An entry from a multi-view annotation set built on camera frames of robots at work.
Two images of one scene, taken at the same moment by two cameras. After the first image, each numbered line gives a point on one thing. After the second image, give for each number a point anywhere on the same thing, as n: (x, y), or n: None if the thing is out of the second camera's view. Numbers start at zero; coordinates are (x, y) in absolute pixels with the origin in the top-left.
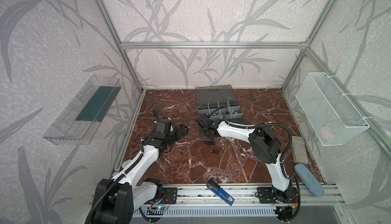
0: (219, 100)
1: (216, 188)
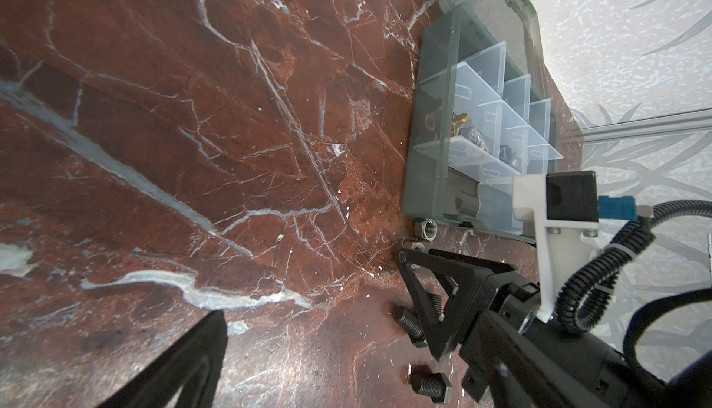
0: (483, 108)
1: None
